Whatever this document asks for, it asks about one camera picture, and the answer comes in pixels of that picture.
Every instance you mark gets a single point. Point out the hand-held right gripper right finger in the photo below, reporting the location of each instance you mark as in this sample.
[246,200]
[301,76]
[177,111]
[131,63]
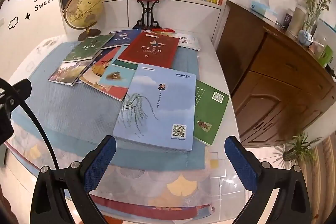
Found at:
[240,163]

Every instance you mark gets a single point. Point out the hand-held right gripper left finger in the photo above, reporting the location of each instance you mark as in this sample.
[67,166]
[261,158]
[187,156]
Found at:
[101,163]

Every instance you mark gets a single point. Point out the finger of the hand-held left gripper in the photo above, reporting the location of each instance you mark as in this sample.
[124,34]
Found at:
[19,88]

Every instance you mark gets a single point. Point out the green paperback book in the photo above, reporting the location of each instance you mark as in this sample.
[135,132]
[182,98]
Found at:
[210,113]

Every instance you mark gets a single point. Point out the dark green beetle book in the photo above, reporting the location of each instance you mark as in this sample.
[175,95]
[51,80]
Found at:
[86,48]

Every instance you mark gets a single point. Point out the pale blue willow book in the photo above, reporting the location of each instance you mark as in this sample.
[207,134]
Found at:
[157,108]

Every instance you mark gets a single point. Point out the light blue paperback book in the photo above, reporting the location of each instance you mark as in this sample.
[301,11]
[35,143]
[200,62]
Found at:
[115,74]

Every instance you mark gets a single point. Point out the landscape picture book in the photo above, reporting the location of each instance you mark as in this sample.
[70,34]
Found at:
[65,73]

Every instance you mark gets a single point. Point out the blue quilted mat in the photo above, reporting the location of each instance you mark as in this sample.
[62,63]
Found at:
[65,113]

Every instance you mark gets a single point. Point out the potted floor plant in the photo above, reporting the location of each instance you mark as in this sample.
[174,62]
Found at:
[299,148]

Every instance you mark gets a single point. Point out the leaf print tablecloth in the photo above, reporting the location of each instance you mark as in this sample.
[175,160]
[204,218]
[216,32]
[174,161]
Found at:
[181,184]

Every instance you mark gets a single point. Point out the orange red illustrated book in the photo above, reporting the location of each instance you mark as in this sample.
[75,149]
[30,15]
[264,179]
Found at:
[99,77]

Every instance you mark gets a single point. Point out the striped floor rug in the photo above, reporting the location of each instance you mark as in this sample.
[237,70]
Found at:
[320,182]

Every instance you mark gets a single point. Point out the brown wooden cabinet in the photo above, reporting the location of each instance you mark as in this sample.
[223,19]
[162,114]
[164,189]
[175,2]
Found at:
[275,77]

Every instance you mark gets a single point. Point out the yellow globe on wooden base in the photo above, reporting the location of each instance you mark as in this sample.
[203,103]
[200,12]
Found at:
[84,8]

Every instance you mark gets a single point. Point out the navy book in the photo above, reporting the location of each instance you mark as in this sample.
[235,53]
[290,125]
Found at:
[123,37]

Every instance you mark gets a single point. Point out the white book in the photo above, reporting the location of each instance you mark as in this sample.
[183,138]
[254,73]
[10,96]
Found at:
[187,41]

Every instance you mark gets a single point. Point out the green box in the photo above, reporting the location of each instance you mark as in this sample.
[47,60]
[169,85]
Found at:
[325,56]

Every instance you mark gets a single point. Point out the blue ceramic ornament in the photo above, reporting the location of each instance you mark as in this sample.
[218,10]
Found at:
[304,37]

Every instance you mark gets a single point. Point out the red tassel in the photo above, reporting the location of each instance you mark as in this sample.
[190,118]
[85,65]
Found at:
[162,29]

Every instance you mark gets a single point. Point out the small dark box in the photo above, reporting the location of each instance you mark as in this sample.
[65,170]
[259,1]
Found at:
[287,20]

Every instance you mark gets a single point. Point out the green plant in grey vase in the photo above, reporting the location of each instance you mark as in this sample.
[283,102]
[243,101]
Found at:
[296,19]

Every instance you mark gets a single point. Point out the light blue tissue box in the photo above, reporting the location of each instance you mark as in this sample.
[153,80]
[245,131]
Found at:
[262,10]

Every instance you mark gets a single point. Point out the black cloud wall decals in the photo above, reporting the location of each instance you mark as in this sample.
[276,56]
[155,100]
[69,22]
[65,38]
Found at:
[27,16]

